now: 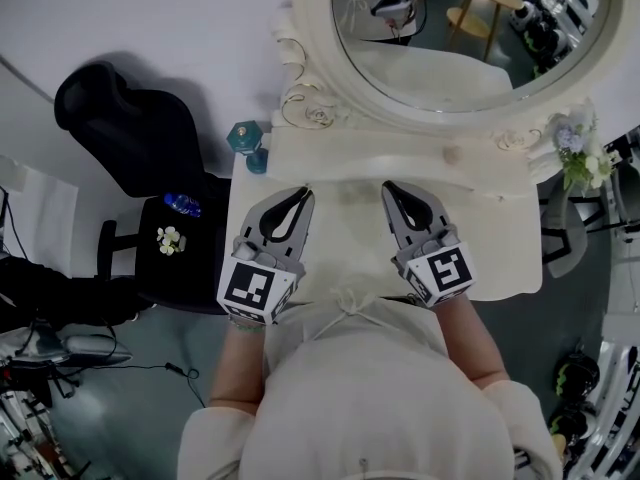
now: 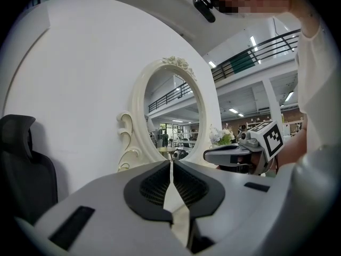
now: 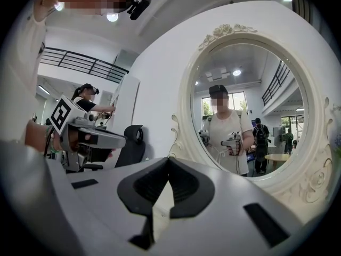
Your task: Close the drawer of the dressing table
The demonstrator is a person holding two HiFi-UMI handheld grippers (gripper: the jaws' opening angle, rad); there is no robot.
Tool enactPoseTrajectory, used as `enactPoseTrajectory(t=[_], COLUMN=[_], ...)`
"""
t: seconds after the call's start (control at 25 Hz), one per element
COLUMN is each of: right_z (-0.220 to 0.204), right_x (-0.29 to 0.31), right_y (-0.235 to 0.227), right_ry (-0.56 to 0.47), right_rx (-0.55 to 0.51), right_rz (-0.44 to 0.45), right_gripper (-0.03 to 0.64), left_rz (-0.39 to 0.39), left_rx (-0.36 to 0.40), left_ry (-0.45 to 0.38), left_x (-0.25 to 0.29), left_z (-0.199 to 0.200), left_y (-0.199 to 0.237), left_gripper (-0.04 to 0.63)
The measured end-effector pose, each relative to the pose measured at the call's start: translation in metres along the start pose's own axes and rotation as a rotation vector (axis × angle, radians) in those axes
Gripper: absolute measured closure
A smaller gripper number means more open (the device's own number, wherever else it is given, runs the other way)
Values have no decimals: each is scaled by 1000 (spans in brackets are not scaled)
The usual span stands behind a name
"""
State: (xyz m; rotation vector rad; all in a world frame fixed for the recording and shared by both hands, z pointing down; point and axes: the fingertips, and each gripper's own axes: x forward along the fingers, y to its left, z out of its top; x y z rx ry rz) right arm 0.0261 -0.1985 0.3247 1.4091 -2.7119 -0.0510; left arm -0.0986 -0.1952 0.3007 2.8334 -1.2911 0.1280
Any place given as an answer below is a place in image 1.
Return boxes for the black office chair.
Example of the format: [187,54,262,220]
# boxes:
[53,60,233,316]

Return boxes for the white metal frame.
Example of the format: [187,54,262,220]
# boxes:
[591,312,640,480]

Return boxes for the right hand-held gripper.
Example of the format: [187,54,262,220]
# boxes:
[381,180,481,310]

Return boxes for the blue and white flower bouquet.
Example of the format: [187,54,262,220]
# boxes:
[548,111,620,193]

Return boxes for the white board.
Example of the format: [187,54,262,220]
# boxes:
[0,154,79,279]

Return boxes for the blue plastic water bottle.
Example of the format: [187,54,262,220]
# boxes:
[163,192,203,219]

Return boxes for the person's left forearm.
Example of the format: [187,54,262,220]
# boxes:
[208,313,274,412]

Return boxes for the oval white framed mirror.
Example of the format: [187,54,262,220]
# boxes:
[272,0,640,143]

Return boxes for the silver padded object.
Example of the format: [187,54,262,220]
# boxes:
[9,334,134,370]

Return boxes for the white dressing table drawer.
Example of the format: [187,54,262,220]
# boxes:
[267,126,532,201]

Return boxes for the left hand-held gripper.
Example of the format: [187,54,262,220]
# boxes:
[217,186,316,327]

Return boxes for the person's white top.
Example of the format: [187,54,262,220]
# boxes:
[177,272,564,480]

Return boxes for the black cable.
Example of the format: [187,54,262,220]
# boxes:
[106,361,202,410]

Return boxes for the small white flower bunch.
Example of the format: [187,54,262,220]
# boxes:
[155,225,188,257]

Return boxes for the green bead bracelet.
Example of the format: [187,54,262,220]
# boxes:
[228,313,267,336]

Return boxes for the black bag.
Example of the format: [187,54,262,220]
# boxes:
[0,255,151,330]

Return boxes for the teal hexagonal dumbbell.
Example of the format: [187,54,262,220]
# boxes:
[226,119,272,176]

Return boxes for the person's right forearm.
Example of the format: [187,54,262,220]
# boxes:
[433,290,512,395]

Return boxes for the white dressing table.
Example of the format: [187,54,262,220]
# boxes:
[225,117,546,303]

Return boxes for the grey chair with black legs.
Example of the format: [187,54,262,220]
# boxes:
[538,160,622,280]

